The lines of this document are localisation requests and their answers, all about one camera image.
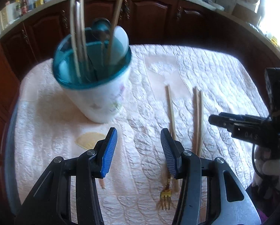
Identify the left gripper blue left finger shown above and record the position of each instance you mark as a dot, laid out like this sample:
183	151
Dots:
104	153

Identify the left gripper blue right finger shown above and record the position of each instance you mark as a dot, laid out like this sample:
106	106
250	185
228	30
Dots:
172	150

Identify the metal spoon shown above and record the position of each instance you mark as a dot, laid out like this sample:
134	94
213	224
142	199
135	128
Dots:
101	31

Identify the white ceramic spoon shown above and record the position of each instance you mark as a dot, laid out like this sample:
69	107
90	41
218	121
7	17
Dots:
120	45

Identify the dark brown chopstick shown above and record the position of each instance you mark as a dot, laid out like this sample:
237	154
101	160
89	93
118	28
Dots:
78	31

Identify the grey kitchen countertop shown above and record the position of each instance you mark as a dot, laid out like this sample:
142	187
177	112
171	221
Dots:
197	24

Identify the white gloved right hand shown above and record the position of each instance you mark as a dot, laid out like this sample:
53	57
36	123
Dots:
268	167

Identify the white utensil cup teal rim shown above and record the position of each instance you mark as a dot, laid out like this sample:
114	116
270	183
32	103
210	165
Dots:
100	94

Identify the dark sauce bottle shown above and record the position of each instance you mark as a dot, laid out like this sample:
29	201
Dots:
24	7

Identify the white microwave oven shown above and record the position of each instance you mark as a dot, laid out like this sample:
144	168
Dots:
8	15

